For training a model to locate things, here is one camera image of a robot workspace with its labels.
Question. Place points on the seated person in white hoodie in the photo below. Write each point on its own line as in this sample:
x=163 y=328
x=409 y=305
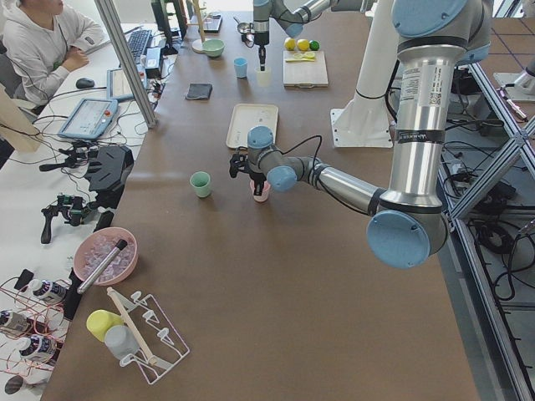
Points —
x=46 y=41

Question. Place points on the whole lemon upper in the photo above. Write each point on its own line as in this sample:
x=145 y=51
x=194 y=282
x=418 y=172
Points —
x=303 y=44

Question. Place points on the grey folded cloth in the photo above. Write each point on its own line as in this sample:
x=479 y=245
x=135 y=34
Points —
x=197 y=91

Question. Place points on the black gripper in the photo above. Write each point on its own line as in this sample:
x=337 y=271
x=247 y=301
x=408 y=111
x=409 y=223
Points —
x=255 y=175
x=262 y=39

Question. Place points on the grey cup on rack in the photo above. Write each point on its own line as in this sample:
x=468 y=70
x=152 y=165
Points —
x=121 y=341

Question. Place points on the yellow cup on rack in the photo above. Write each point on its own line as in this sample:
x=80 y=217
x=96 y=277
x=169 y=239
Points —
x=100 y=321

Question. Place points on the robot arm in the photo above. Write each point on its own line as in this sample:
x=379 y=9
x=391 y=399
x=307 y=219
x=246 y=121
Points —
x=431 y=38
x=292 y=22

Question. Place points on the cream rabbit serving tray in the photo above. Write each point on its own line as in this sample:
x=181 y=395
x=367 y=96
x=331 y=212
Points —
x=246 y=116

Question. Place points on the green lime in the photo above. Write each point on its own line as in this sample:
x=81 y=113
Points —
x=314 y=45

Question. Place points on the metal scoop handle in bowl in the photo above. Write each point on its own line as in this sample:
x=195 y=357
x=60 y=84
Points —
x=94 y=275

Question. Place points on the white wire cup rack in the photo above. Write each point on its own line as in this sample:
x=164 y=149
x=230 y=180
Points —
x=162 y=347

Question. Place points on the wooden cutting board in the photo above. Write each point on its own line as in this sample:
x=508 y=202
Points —
x=305 y=75

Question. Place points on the green plastic cup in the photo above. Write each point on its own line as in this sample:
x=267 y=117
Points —
x=200 y=181

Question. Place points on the black keyboard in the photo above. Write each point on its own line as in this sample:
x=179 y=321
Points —
x=138 y=42

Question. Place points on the whole lemon lower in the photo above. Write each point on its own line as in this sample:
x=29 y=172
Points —
x=290 y=44

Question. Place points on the blue plastic cup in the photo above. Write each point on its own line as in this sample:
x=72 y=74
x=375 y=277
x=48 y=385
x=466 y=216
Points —
x=240 y=67

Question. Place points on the green bowl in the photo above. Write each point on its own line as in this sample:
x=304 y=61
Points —
x=213 y=47

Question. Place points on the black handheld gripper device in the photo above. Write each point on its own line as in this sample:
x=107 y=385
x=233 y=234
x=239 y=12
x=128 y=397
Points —
x=73 y=208

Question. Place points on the blue teach pendant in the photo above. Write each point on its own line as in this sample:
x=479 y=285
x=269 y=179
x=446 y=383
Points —
x=118 y=86
x=90 y=119

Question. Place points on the black computer mouse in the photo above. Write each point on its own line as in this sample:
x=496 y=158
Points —
x=84 y=83

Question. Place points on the yellow plastic knife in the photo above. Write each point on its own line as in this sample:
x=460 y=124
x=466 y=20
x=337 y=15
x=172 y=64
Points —
x=299 y=60

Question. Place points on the silver metal scoop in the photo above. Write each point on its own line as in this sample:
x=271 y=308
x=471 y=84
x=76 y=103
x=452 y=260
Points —
x=245 y=29

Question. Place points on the pale yellow plastic cup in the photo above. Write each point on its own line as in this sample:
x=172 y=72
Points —
x=263 y=76

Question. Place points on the whole lemon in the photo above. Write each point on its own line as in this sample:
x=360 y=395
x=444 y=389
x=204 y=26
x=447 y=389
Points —
x=290 y=44
x=303 y=44

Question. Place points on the pink plastic cup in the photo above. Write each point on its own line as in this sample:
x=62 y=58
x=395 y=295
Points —
x=265 y=191

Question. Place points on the aluminium frame post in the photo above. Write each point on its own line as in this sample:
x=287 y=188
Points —
x=111 y=20

